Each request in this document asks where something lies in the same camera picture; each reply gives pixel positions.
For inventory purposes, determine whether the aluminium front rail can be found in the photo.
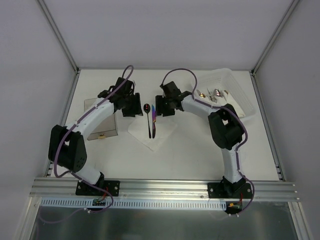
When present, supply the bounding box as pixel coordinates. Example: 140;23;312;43
29;177;301;202

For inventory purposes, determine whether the white paper napkin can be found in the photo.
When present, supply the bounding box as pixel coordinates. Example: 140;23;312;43
127;115;177;152

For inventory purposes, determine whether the right aluminium frame post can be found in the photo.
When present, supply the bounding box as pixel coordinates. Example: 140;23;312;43
251;0;301;76

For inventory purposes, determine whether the black metal spoon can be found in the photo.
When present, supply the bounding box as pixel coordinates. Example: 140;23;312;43
143;103;152;139

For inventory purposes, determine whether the left green circuit board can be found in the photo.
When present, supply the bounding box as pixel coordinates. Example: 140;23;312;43
92;198;106;206

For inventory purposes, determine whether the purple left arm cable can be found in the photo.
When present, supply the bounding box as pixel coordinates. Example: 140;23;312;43
37;65;135;223

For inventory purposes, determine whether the aluminium frame post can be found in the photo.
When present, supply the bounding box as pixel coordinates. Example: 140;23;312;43
251;0;301;76
36;0;79;74

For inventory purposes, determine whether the green circuit board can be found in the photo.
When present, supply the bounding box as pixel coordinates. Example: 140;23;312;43
92;198;106;206
228;202;243;209

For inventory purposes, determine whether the rolled napkin in basket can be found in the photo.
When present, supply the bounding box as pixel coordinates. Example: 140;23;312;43
223;90;246;118

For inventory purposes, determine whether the clear acrylic tray box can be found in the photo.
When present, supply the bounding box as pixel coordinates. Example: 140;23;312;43
81;98;118;141

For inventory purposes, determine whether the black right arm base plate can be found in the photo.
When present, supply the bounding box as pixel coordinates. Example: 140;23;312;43
207;180;253;199

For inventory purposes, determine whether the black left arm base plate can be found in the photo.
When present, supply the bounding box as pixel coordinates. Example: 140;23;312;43
75;178;121;197

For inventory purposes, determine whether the white slotted cable duct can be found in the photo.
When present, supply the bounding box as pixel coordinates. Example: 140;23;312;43
40;197;227;211

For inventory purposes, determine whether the silver spoon in basket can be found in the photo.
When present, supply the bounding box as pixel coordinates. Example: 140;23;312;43
213;88;224;98

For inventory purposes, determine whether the white perforated plastic basket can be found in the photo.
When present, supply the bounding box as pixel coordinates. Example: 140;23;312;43
194;68;256;119

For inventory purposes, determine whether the left aluminium frame post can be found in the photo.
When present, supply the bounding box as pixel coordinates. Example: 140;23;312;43
36;0;79;74

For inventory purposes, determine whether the right green circuit board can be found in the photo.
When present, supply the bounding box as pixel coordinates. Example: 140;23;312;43
228;202;243;209

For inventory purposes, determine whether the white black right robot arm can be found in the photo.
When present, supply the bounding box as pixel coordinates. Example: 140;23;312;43
155;81;247;198

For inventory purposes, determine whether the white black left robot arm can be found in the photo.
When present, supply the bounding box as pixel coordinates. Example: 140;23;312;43
48;77;143;195

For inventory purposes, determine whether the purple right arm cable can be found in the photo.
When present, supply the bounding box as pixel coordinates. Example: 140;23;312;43
159;68;256;217

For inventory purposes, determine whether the iridescent rainbow steak knife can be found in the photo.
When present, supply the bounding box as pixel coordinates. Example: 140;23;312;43
151;105;157;139

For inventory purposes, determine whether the silver fork in basket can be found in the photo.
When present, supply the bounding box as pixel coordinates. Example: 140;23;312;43
207;89;218;103

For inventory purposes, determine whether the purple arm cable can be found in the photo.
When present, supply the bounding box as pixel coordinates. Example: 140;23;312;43
37;65;135;223
159;68;256;217

